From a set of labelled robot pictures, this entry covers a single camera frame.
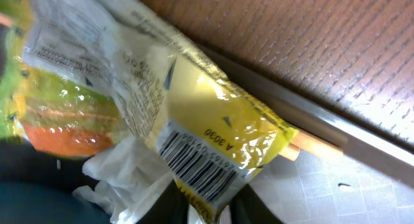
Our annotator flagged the dark blue plate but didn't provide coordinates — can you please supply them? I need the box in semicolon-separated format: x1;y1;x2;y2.
1;182;110;224

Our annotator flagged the right wooden chopstick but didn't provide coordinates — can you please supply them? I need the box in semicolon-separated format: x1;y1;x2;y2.
279;144;301;161

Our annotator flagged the wooden chopstick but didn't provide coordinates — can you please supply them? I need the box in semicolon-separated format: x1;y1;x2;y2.
279;144;301;161
290;129;343;162

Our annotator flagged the crumpled white tissue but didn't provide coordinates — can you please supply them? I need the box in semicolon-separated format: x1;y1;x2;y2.
72;136;173;223

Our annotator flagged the left wooden chopstick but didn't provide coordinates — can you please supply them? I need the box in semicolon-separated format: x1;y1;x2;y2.
290;129;343;162

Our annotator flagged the green yellow snack wrapper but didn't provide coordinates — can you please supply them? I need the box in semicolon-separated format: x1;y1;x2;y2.
1;0;297;223

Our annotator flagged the dark brown serving tray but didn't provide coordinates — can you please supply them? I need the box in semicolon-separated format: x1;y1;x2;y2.
206;50;413;223

